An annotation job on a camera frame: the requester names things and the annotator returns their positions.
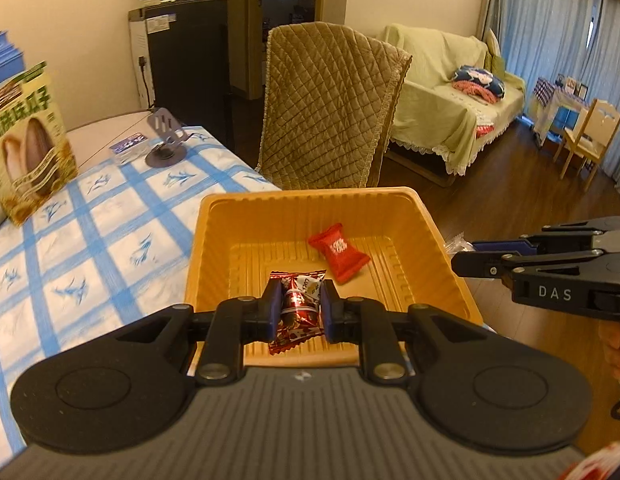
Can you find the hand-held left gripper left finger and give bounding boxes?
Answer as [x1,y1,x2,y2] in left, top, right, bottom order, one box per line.
[112,280,286,386]

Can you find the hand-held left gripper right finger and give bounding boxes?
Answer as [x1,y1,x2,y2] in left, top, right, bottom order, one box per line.
[322,279,492,386]

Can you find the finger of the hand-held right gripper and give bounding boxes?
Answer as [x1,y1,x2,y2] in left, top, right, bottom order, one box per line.
[471,216,620,257]
[450,249,608,287]

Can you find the dark red foil candy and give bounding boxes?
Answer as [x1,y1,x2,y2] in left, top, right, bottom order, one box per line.
[267,269,327,356]

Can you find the orange plastic tray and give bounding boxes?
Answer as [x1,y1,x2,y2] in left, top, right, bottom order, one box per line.
[182,186,486,368]

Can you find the person's right hand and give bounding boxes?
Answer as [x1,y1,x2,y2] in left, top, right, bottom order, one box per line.
[599,322,620,392]

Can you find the clear plastic wrapper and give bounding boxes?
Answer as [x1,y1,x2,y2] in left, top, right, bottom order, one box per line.
[442,232,476,256]

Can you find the red pillow candy packet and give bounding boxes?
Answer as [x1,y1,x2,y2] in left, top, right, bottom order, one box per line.
[307,223,372,286]

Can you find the small wooden chair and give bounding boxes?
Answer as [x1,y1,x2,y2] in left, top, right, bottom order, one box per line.
[560,99,620,192]

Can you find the small table with checked cloth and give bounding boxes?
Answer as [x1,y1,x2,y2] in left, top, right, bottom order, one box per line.
[532,76,591,148]

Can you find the sofa with green cover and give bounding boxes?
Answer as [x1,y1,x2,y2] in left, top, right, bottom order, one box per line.
[375,23,527,188]

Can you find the dark blue floral pillow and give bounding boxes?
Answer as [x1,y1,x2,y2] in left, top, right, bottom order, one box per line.
[451,65,506,103]

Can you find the blue checked tablecloth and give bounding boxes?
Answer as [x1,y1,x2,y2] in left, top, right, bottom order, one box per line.
[0,125,286,461]

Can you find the red white snack packet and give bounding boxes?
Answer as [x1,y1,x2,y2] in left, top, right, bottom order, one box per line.
[560,447,620,480]

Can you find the grey phone stand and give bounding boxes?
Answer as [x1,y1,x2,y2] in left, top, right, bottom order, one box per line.
[144,107,192,168]

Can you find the chair with quilted cover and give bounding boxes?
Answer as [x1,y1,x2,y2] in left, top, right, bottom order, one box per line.
[254,22,413,192]

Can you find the small blue white box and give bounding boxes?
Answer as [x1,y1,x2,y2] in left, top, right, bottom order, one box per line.
[109,132,152,166]

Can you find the pale blue curtains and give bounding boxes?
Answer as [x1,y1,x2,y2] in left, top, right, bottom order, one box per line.
[490,0,620,186]

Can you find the black cabinet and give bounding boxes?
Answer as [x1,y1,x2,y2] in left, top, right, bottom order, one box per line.
[144,0,230,153]

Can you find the green sunflower seed box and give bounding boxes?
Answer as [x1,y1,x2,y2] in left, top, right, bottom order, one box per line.
[0,61,80,226]

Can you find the blue collapsible container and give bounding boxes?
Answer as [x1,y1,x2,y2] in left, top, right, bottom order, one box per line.
[0,30,27,92]

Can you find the black power cable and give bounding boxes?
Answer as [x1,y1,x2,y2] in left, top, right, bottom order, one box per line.
[139,56,158,111]

